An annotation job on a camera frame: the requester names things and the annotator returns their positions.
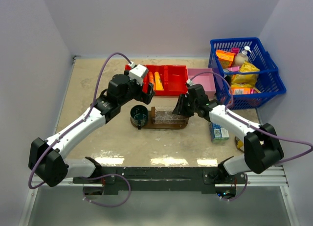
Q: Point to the oval wooden tray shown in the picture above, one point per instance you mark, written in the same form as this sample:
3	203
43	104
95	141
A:
150	125

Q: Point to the green blue carton box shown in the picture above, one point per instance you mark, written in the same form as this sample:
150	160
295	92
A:
218	133

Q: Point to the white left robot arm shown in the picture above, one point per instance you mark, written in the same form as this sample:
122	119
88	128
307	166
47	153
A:
48	158

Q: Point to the orange toothpaste tube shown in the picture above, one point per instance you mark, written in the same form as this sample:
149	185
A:
151	78

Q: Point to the beige pump soap bottle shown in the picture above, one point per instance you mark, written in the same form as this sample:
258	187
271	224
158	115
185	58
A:
242	57

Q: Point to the pink small package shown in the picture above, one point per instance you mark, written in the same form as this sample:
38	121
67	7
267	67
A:
235	50

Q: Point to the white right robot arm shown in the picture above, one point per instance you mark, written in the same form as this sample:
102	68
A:
261	148

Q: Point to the white paper roll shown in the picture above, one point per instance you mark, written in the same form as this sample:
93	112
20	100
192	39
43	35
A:
239	144

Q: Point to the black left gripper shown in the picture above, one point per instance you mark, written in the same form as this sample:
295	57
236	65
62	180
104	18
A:
144	98

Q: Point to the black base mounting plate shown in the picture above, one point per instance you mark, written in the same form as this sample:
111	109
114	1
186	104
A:
185	179

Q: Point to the yellow chips bag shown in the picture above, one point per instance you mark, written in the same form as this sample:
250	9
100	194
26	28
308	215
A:
246	77

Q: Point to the yellow toothpaste tube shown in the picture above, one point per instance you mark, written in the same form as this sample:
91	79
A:
158	82

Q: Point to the red bin middle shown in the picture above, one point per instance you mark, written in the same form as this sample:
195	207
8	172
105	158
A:
161	70

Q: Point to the pink drawer box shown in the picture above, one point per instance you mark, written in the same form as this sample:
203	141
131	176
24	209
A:
197	76

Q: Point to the red bin left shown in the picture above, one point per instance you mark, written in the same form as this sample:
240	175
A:
145	81

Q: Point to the blue plastic basket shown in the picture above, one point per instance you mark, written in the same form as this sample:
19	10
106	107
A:
268	83

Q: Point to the orange snack box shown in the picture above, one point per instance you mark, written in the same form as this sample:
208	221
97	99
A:
225	58

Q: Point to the dark green mug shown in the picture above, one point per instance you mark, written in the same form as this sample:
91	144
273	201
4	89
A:
139	116

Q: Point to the clear acrylic toothbrush holder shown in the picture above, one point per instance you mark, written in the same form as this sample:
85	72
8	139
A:
161	115

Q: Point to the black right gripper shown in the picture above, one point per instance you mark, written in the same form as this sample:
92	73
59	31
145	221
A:
179	109

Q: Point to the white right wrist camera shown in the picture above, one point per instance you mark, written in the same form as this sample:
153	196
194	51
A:
189	83

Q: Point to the orange box lower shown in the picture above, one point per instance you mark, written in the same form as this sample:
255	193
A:
241	91

